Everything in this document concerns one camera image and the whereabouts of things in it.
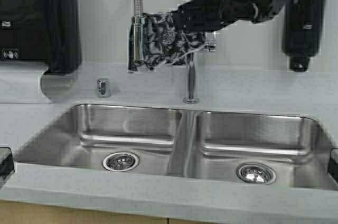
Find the black wall soap dispenser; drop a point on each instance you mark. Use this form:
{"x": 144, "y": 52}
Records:
{"x": 302, "y": 33}

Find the left sink cabinet door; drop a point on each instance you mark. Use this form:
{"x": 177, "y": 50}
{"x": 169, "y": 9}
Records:
{"x": 15, "y": 212}

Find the right sink cabinet door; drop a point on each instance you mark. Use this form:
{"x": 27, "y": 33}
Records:
{"x": 181, "y": 221}

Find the black white patterned cloth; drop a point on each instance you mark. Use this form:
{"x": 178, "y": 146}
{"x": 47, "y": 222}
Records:
{"x": 164, "y": 45}

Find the small chrome counter button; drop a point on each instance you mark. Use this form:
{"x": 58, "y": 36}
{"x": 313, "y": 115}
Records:
{"x": 103, "y": 90}

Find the robot base right corner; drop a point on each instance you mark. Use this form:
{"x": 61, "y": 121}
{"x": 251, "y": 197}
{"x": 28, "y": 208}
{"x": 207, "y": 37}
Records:
{"x": 332, "y": 165}

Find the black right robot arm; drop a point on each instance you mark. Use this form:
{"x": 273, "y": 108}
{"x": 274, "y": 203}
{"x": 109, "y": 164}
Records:
{"x": 267, "y": 9}

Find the black paper towel dispenser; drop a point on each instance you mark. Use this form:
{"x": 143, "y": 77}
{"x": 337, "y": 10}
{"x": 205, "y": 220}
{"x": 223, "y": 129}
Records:
{"x": 44, "y": 31}

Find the sink cabinet door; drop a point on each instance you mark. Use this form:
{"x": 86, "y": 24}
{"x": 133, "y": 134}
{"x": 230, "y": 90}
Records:
{"x": 15, "y": 212}
{"x": 181, "y": 221}

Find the stainless steel double sink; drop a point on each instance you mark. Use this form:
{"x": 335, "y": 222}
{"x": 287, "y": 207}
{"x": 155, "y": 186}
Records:
{"x": 256, "y": 149}

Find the robot base left corner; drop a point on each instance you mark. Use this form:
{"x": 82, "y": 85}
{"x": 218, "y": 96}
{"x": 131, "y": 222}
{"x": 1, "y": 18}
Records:
{"x": 7, "y": 165}

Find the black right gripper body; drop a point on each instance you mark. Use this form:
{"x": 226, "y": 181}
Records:
{"x": 212, "y": 15}

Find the white paper towel sheet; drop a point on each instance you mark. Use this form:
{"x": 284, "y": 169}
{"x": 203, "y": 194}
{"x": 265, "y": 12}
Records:
{"x": 21, "y": 82}

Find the chrome spring neck faucet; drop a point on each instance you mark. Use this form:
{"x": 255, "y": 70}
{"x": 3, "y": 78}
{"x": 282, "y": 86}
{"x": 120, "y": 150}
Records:
{"x": 136, "y": 50}

